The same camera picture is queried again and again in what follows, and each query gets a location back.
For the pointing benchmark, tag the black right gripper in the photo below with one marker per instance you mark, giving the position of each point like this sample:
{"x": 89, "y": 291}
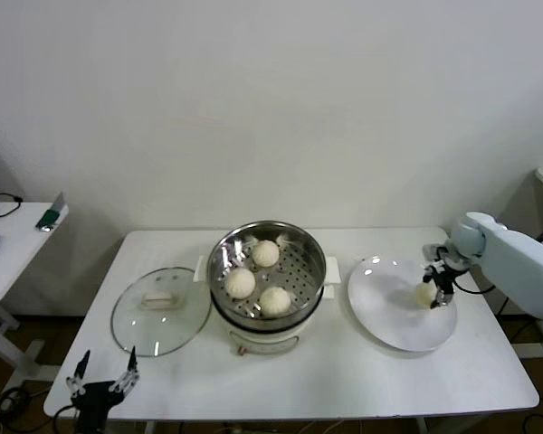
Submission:
{"x": 445, "y": 278}

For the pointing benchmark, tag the stainless steel steamer basket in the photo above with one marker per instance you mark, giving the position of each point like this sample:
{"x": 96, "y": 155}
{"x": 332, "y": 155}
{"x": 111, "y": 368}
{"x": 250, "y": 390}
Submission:
{"x": 307, "y": 253}

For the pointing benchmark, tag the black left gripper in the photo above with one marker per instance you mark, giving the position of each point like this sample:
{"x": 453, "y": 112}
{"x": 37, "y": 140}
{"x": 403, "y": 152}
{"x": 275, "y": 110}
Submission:
{"x": 95, "y": 402}

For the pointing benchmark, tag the white round plate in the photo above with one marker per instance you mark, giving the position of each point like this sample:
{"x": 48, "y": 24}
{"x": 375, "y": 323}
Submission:
{"x": 375, "y": 294}

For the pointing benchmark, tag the white electric cooker pot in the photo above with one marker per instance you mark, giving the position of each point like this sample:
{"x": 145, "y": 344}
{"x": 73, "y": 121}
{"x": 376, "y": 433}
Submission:
{"x": 262, "y": 336}

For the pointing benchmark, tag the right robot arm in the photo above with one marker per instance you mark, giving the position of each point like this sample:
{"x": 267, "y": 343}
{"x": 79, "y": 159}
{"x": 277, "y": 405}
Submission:
{"x": 516, "y": 257}

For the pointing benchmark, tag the green and silver card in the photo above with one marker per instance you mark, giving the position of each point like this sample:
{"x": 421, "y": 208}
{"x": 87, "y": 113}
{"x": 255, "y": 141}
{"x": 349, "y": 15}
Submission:
{"x": 50, "y": 219}

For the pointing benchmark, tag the round glass pot lid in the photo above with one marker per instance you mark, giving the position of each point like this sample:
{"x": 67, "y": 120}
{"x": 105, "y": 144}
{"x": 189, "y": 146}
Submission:
{"x": 172, "y": 280}

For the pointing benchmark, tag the white side table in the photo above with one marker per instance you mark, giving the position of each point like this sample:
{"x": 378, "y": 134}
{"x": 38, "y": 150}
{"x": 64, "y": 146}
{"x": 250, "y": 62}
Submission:
{"x": 22, "y": 235}

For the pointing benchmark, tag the white steamed baozi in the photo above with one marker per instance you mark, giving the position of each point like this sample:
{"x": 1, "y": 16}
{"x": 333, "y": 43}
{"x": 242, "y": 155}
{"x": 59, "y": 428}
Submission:
{"x": 275, "y": 301}
{"x": 424, "y": 295}
{"x": 266, "y": 253}
{"x": 240, "y": 283}

